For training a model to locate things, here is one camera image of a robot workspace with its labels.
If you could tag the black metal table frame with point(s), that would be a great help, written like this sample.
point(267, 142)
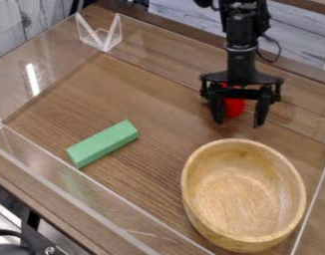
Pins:
point(47, 240)

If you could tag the green rectangular block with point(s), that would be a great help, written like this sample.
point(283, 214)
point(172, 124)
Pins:
point(102, 143)

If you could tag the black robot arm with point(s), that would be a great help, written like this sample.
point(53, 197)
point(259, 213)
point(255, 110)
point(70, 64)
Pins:
point(245, 22)

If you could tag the clear acrylic tray wall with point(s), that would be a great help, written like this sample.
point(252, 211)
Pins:
point(101, 220)

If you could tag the clear acrylic corner bracket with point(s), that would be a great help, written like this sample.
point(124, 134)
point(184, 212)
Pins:
point(102, 39)

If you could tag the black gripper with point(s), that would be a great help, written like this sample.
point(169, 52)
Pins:
point(248, 89)

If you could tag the red toy strawberry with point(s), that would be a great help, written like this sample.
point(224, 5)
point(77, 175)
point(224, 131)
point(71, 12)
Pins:
point(231, 101)

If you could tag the wooden bowl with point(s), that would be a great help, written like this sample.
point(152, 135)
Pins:
point(244, 194)

